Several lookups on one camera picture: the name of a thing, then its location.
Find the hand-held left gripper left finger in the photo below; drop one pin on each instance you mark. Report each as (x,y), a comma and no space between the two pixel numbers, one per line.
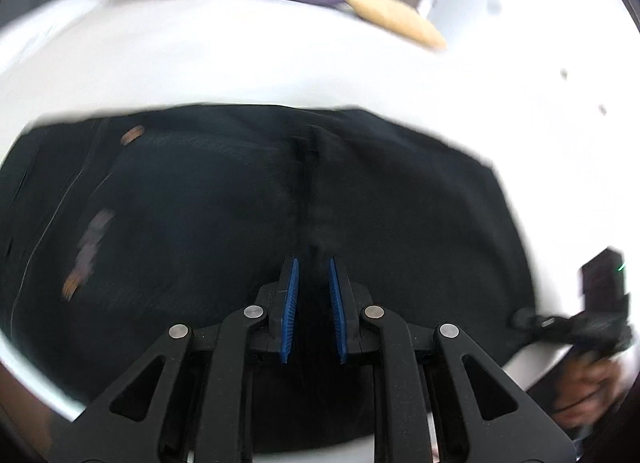
(290,303)

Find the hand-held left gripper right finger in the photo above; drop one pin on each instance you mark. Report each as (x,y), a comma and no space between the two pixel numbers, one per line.
(337,303)

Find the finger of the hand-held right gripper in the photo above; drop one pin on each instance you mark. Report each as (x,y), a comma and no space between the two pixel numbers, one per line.
(527,319)

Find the black pants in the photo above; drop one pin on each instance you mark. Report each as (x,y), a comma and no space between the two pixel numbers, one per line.
(200,193)

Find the person's right hand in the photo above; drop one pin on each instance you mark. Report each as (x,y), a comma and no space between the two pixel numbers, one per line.
(585,388)

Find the yellow pillow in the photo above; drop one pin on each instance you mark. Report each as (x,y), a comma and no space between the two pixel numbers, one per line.
(395,18)

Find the small wall plate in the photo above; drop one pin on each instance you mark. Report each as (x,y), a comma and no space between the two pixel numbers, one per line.
(494,3)

